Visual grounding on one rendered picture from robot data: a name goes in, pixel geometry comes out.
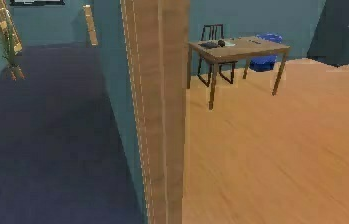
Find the dark grey refrigerator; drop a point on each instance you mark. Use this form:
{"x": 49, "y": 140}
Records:
{"x": 340, "y": 31}

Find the brown wooden room door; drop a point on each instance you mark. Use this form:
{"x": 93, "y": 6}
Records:
{"x": 158, "y": 110}

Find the black flat object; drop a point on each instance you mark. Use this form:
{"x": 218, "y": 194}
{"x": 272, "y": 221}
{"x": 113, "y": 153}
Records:
{"x": 209, "y": 44}

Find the dark round object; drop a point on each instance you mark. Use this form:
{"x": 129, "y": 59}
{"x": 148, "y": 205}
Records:
{"x": 221, "y": 43}

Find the black slatted chair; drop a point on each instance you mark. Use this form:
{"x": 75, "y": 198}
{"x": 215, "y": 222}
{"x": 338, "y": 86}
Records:
{"x": 212, "y": 32}

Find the pale green paper sheet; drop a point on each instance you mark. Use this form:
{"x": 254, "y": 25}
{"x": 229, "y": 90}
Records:
{"x": 230, "y": 43}

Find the brown wooden table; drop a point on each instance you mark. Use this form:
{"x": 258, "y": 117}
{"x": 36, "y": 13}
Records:
{"x": 242, "y": 50}

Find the small dark remote control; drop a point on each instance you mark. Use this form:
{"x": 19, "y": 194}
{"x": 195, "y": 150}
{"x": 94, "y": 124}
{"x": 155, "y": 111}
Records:
{"x": 255, "y": 42}

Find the green house plant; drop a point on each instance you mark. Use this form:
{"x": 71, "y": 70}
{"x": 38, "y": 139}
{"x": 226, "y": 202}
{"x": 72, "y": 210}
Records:
{"x": 8, "y": 43}

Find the black framed wall picture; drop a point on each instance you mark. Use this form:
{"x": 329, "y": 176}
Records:
{"x": 37, "y": 2}

